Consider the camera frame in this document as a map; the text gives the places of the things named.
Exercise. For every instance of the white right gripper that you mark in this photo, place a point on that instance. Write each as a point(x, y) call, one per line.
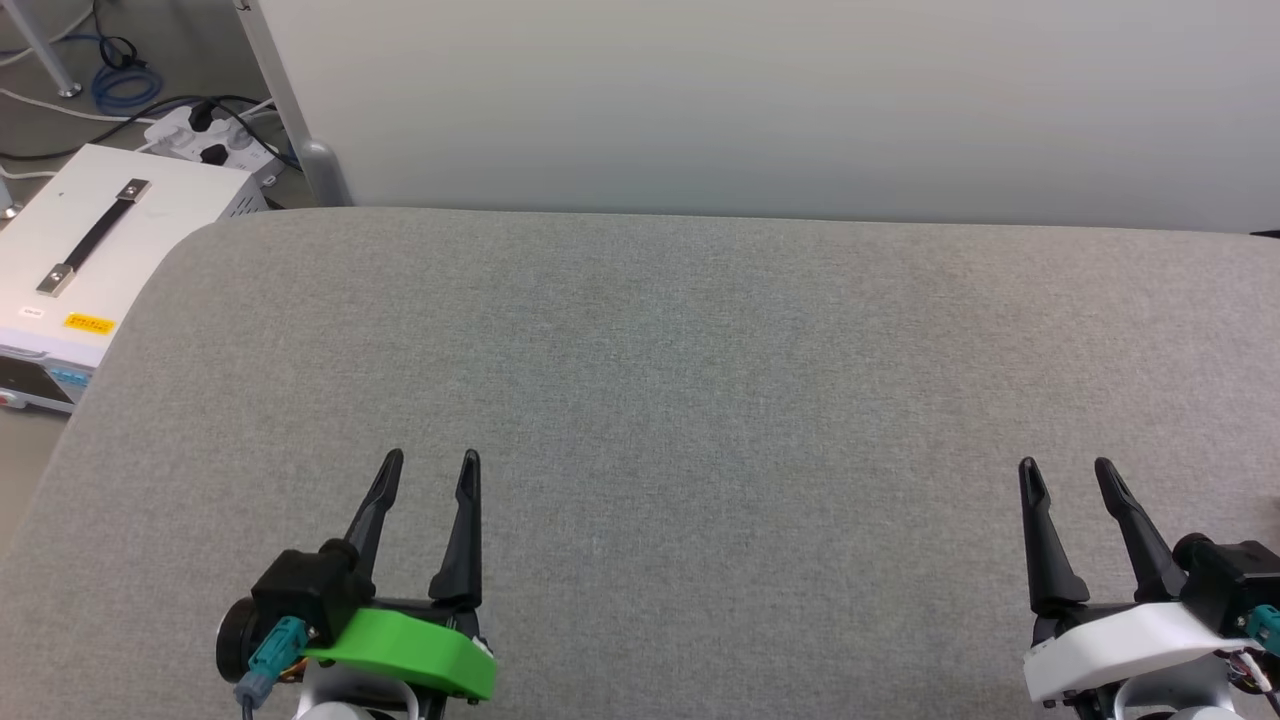
point(1120, 650)

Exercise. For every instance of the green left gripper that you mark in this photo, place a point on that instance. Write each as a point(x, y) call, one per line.
point(420, 650)

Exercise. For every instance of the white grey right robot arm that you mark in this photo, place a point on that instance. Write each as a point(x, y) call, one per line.
point(1180, 714)

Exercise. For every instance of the black round left gripper motor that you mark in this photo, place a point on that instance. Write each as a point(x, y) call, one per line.
point(238, 640)

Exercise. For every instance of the yellow warning label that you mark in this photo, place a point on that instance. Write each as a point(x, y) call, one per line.
point(90, 323)

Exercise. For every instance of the white equipment box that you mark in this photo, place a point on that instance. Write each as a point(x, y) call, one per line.
point(150, 240)

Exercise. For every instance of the white power strip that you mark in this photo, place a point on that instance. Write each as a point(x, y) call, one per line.
point(245, 145)

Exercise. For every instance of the black power plug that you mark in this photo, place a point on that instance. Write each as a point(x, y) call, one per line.
point(200, 115)
point(214, 155)

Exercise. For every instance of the upright grey metal leg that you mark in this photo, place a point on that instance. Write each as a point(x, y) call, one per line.
point(8, 200)

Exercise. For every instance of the slanted grey metal leg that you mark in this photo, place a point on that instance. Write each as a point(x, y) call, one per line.
point(45, 50)

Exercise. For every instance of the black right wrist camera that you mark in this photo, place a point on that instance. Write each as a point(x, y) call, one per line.
point(1230, 580)

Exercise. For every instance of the teal right camera connector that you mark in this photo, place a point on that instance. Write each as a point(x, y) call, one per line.
point(1265, 625)

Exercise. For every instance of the teal camera connector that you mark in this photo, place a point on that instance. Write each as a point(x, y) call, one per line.
point(1265, 625)
point(275, 655)

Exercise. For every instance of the teal left camera connector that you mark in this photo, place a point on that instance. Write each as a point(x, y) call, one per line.
point(275, 655)

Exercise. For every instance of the grey metal partition post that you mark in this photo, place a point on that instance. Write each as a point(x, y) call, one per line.
point(320, 170)

